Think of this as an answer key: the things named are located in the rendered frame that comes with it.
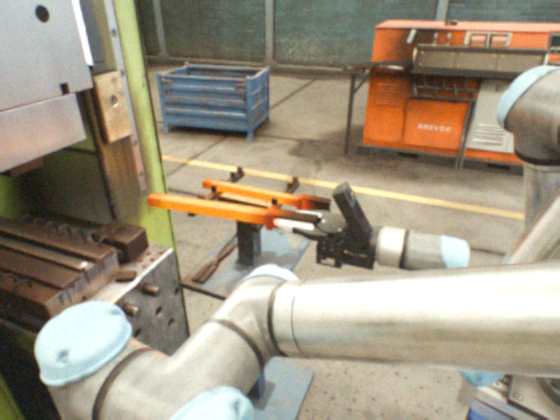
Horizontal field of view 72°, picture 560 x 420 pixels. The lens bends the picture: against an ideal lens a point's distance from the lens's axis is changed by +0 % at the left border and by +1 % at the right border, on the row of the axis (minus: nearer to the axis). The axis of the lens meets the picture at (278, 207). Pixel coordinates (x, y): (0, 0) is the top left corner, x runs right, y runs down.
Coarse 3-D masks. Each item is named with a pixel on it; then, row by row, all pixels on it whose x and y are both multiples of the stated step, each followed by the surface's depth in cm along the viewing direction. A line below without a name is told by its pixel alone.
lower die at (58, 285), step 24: (0, 216) 107; (48, 240) 97; (72, 240) 97; (0, 264) 89; (24, 264) 89; (48, 264) 89; (72, 264) 87; (96, 264) 90; (24, 288) 83; (48, 288) 83; (72, 288) 85; (96, 288) 92; (48, 312) 80
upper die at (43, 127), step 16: (64, 96) 74; (0, 112) 64; (16, 112) 66; (32, 112) 69; (48, 112) 72; (64, 112) 75; (0, 128) 65; (16, 128) 67; (32, 128) 70; (48, 128) 73; (64, 128) 76; (80, 128) 79; (0, 144) 65; (16, 144) 67; (32, 144) 70; (48, 144) 73; (64, 144) 76; (0, 160) 65; (16, 160) 68
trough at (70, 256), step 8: (0, 232) 100; (8, 232) 99; (0, 240) 98; (8, 240) 98; (16, 240) 98; (24, 240) 98; (32, 240) 96; (24, 248) 95; (32, 248) 95; (40, 248) 95; (48, 248) 95; (56, 248) 94; (56, 256) 92; (64, 256) 92; (72, 256) 92; (80, 256) 91; (88, 256) 90; (88, 264) 90
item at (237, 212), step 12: (156, 204) 90; (168, 204) 88; (180, 204) 87; (192, 204) 86; (204, 204) 85; (216, 204) 85; (228, 204) 85; (216, 216) 84; (228, 216) 83; (240, 216) 82; (252, 216) 80; (264, 216) 79; (276, 216) 78; (288, 216) 77; (300, 216) 77; (312, 216) 77
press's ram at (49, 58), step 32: (0, 0) 61; (32, 0) 66; (64, 0) 71; (0, 32) 62; (32, 32) 67; (64, 32) 72; (0, 64) 63; (32, 64) 68; (64, 64) 73; (0, 96) 64; (32, 96) 69
